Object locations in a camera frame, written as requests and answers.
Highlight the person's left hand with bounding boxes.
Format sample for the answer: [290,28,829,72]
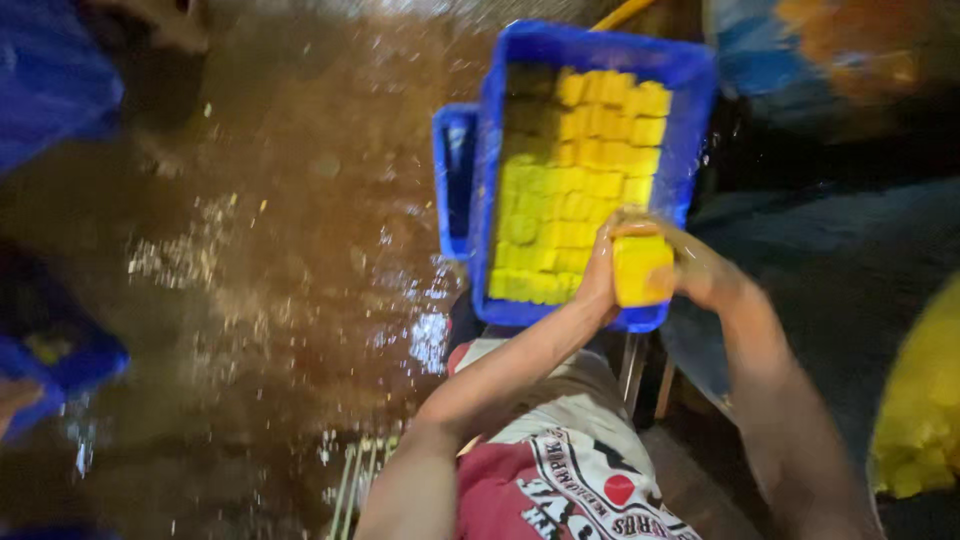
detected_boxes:
[575,211,661,327]

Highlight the person's right hand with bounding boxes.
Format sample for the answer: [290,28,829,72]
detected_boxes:
[658,222,740,310]

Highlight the yellow tofu block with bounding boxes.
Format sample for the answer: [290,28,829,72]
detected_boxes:
[612,234,676,309]

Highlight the rows of yellow tofu pieces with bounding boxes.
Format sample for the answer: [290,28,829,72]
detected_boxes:
[487,67,673,306]

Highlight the large blue plastic crate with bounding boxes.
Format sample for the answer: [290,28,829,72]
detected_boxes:
[466,19,717,334]

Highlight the small blue plastic crate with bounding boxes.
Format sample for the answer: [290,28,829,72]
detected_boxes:
[431,102,481,262]

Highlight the yellow pole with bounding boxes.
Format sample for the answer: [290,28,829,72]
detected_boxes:
[591,0,657,33]

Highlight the blue orange bundle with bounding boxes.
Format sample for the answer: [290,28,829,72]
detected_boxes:
[705,0,960,129]

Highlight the person's white red printed shirt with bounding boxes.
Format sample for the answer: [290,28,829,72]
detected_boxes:
[447,337,702,540]

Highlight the heap of yellow tofu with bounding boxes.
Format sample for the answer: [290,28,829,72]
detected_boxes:
[870,273,960,500]

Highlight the bamboo slat rack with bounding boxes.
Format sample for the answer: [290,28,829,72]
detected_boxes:
[327,436,402,540]

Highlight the blue plastic basket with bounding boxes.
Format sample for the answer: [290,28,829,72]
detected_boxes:
[0,247,131,442]

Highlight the blue plastic sheet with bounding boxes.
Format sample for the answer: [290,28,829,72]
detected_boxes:
[0,0,125,175]

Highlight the wooden stool frame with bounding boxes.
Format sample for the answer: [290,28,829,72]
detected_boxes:
[616,331,678,421]

